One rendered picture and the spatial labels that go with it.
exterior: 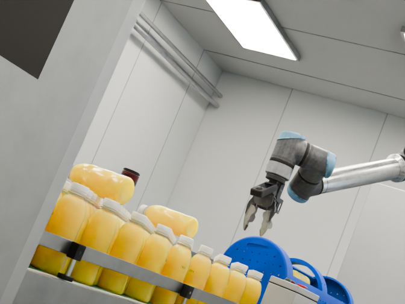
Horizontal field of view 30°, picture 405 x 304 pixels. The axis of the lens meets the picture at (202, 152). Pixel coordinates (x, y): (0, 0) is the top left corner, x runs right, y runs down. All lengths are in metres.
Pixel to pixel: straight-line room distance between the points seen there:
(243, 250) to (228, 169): 5.95
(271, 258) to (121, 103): 4.98
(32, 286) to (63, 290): 0.10
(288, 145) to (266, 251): 0.43
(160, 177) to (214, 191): 0.66
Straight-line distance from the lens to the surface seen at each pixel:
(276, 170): 2.61
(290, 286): 2.38
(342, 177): 2.85
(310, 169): 2.67
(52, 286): 1.60
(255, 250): 2.85
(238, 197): 8.64
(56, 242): 1.59
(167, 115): 8.42
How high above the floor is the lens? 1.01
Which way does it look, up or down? 9 degrees up
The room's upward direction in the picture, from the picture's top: 22 degrees clockwise
